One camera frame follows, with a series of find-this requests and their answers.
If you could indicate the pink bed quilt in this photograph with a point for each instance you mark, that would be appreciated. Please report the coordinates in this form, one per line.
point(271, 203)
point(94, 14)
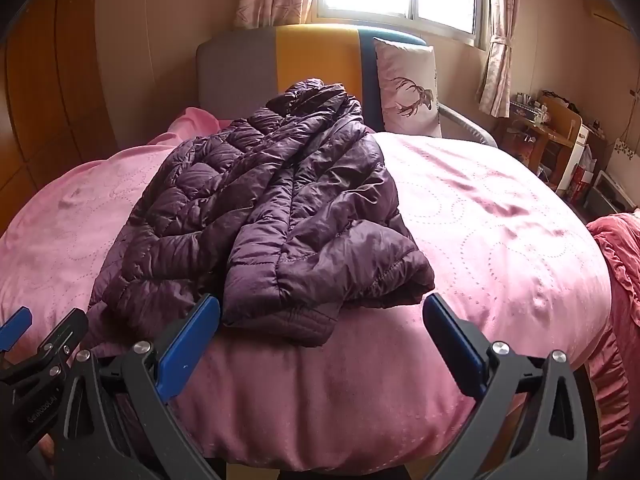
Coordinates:
point(506, 252)

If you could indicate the red ruffled blanket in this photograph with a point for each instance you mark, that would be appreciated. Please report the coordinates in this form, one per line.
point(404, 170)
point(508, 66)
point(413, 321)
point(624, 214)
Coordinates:
point(614, 366)

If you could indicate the wooden desk with clutter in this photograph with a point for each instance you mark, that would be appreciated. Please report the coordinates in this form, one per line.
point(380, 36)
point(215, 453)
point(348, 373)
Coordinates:
point(548, 136)

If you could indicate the grey metal bed rail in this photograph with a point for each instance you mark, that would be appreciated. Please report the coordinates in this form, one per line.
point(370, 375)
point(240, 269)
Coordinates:
point(473, 132)

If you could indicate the deer print pillow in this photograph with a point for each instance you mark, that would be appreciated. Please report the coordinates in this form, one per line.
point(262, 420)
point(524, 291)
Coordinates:
point(407, 78)

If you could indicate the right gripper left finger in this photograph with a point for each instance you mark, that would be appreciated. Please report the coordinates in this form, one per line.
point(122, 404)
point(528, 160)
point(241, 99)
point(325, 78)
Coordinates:
point(115, 420)

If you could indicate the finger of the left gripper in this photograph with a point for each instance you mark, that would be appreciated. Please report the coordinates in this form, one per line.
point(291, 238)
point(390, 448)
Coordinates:
point(32, 390)
point(15, 327)

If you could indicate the purple puffer jacket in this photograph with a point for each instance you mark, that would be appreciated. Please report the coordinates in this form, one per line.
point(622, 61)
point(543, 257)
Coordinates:
point(287, 217)

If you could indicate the right pink curtain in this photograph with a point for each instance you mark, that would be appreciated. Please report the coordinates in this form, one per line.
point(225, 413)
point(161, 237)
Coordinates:
point(494, 93)

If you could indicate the grey yellow blue headboard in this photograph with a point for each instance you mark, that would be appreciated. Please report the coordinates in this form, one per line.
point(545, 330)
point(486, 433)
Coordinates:
point(241, 70)

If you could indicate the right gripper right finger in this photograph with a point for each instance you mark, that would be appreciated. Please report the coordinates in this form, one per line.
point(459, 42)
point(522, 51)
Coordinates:
point(533, 418)

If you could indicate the wooden wardrobe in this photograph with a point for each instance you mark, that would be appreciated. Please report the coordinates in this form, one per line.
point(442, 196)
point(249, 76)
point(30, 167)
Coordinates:
point(53, 111)

